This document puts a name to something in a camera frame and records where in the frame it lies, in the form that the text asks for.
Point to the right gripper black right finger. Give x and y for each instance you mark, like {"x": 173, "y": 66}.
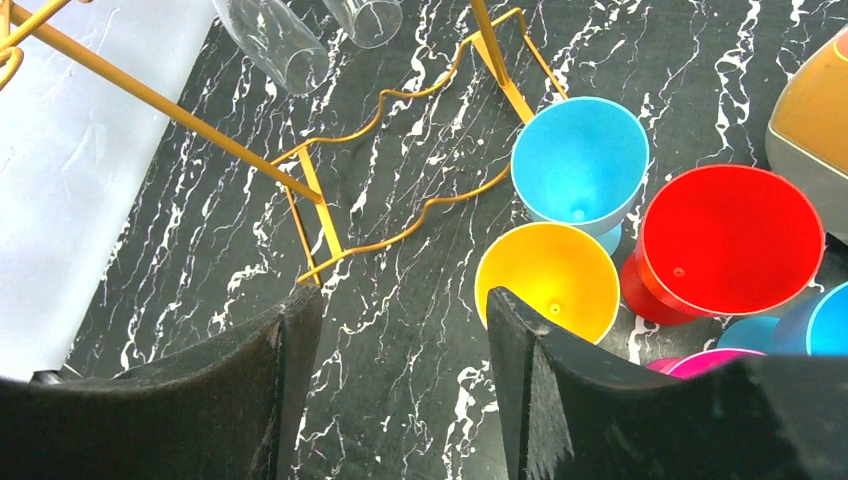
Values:
{"x": 572, "y": 410}

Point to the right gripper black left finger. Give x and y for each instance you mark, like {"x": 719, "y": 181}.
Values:
{"x": 228, "y": 407}

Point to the magenta wine glass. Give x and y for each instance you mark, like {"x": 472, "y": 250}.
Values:
{"x": 699, "y": 363}

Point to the yellow wine glass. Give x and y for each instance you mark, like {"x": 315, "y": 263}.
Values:
{"x": 558, "y": 270}

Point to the red wine glass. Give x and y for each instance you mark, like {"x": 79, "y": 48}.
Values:
{"x": 722, "y": 240}

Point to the light blue wine glass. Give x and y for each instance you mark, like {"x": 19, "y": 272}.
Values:
{"x": 580, "y": 162}

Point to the teal blue wine glass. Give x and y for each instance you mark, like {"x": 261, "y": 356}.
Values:
{"x": 816, "y": 326}

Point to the clear wine glass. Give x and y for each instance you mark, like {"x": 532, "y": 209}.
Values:
{"x": 277, "y": 42}
{"x": 368, "y": 23}

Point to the round pastel drawer cabinet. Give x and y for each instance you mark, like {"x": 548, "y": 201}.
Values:
{"x": 806, "y": 138}

